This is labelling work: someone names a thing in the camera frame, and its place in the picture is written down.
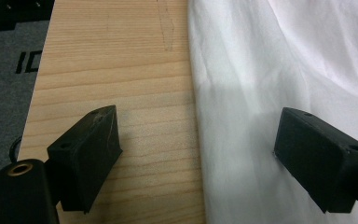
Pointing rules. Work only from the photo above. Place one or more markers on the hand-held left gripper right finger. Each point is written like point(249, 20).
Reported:
point(320, 158)

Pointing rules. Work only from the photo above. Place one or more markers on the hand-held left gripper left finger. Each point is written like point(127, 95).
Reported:
point(87, 155)

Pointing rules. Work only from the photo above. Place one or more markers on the white skirt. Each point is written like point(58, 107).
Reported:
point(261, 62)

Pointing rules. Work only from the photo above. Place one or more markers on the black stand base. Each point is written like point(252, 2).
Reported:
point(18, 12)

